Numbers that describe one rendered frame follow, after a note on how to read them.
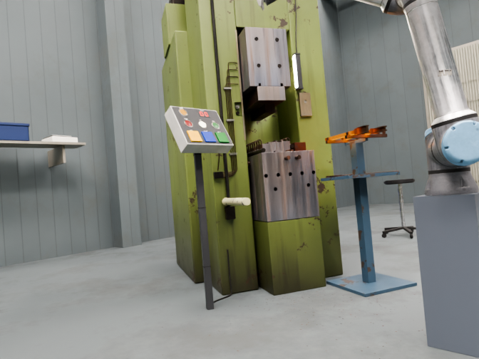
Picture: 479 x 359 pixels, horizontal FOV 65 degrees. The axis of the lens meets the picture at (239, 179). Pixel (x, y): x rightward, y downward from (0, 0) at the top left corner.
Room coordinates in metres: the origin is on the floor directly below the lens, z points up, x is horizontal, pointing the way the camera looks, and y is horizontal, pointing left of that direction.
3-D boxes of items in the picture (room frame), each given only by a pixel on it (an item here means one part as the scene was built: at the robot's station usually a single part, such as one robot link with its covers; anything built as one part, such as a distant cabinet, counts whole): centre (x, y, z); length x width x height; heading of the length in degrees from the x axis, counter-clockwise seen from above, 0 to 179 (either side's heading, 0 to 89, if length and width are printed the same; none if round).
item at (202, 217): (2.24, 0.24, 0.54); 0.04 x 0.04 x 1.08; 18
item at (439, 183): (1.51, -0.85, 0.65); 0.19 x 0.19 x 0.10
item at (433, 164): (1.50, -0.85, 0.79); 0.17 x 0.15 x 0.18; 165
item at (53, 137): (4.73, 2.24, 1.51); 0.35 x 0.34 x 0.09; 134
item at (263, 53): (2.70, -0.24, 1.56); 0.42 x 0.39 x 0.40; 18
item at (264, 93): (2.69, -0.20, 1.32); 0.42 x 0.20 x 0.10; 18
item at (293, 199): (2.72, -0.25, 0.69); 0.56 x 0.38 x 0.45; 18
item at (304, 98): (2.71, -0.52, 1.27); 0.09 x 0.02 x 0.17; 108
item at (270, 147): (2.69, -0.20, 0.96); 0.42 x 0.20 x 0.09; 18
